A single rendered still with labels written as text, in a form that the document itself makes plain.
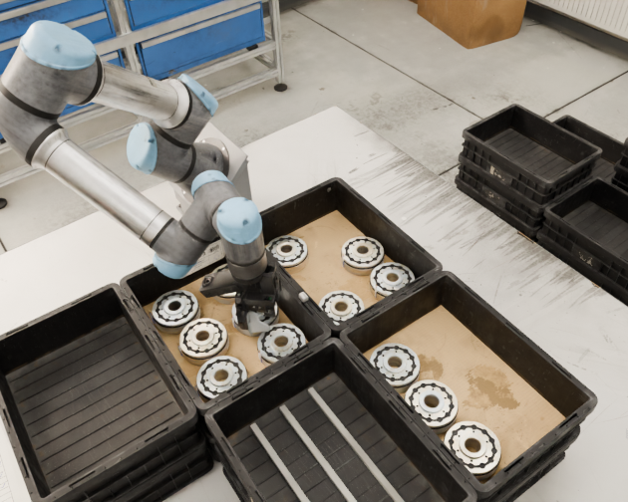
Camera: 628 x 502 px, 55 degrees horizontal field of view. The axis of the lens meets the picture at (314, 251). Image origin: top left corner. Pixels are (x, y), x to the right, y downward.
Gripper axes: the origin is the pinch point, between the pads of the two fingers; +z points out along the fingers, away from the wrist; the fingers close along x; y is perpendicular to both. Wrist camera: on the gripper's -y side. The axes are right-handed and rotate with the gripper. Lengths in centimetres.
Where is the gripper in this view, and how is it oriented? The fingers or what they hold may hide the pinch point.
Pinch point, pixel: (250, 323)
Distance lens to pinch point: 134.7
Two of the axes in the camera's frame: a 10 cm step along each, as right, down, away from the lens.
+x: 1.7, -7.5, 6.4
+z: 0.4, 6.5, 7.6
